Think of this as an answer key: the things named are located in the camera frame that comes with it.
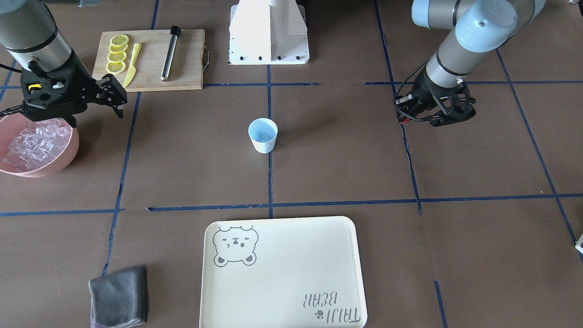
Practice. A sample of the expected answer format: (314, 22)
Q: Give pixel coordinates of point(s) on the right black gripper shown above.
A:
(83, 76)

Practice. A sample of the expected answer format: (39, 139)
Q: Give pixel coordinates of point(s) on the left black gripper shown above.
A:
(427, 89)

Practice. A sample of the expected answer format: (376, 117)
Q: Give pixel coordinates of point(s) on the ice cube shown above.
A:
(263, 137)

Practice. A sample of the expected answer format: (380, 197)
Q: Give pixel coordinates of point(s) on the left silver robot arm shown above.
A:
(476, 28)

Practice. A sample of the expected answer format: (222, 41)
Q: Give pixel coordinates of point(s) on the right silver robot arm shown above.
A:
(28, 30)

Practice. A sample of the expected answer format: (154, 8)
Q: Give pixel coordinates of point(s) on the pink bowl of ice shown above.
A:
(36, 149)

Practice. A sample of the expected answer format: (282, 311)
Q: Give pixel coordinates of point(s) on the light blue cup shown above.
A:
(260, 125)

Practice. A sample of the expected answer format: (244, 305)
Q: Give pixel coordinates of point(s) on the lemon slices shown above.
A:
(117, 54)

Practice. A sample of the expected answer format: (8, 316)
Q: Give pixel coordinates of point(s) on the yellow plastic knife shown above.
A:
(131, 68)

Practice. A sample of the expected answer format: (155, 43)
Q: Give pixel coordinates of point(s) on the wooden cutting board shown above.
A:
(186, 72)

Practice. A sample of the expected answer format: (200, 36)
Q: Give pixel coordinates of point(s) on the grey folded cloth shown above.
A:
(119, 300)

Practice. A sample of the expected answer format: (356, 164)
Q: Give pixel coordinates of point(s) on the cream bear tray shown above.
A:
(282, 273)

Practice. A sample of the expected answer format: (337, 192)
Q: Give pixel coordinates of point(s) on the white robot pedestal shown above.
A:
(268, 32)

